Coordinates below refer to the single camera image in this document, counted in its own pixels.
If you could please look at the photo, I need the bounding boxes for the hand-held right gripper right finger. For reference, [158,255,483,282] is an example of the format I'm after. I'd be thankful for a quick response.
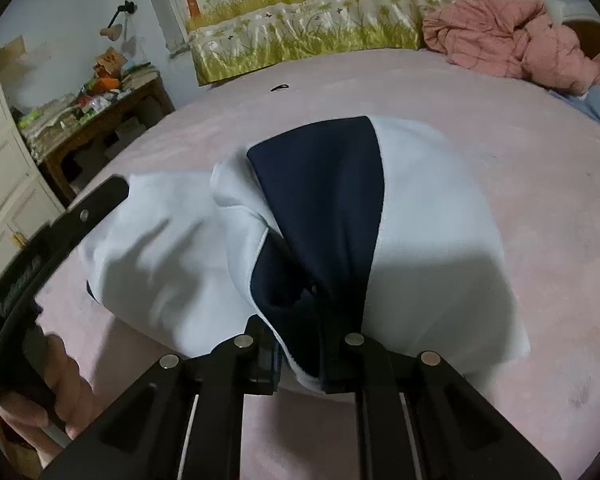
[324,320,562,480]

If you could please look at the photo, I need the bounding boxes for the white and navy varsity jacket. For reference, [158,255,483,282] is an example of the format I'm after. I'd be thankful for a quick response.
[77,116,531,396]

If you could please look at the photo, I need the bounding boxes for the stack of papers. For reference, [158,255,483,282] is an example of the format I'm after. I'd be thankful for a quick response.
[17,94,82,137]

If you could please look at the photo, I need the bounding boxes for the tree print curtain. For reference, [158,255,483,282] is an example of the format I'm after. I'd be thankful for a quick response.
[177,0,496,87]

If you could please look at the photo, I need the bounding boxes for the wooden desk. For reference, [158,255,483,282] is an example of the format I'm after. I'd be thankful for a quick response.
[30,79,175,202]

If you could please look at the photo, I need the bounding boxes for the cardboard piece on wall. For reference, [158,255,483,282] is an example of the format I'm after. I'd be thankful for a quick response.
[0,36,27,69]

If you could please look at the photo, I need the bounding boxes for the white and brown bed headboard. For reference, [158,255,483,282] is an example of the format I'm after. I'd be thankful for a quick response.
[562,19,600,61]

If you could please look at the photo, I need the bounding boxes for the stack of books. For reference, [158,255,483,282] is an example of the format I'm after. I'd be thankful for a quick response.
[120,62,159,87]

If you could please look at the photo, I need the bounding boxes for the light blue cloth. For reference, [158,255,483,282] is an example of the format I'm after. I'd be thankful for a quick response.
[547,84,600,142]

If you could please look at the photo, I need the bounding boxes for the person's left hand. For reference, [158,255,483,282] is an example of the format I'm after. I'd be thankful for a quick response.
[0,334,99,467]

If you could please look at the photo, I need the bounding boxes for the white cabinet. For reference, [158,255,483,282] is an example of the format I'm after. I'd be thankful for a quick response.
[0,77,67,277]

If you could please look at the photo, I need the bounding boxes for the orange plush toy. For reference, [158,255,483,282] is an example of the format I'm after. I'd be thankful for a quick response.
[87,47,129,94]

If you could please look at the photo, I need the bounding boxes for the white window frame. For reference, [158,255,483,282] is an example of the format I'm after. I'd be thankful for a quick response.
[139,0,192,57]

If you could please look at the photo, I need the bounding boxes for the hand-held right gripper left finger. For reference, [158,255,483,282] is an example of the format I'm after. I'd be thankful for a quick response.
[40,316,283,480]

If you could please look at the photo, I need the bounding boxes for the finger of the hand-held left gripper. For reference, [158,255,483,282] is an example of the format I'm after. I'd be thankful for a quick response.
[55,174,132,242]

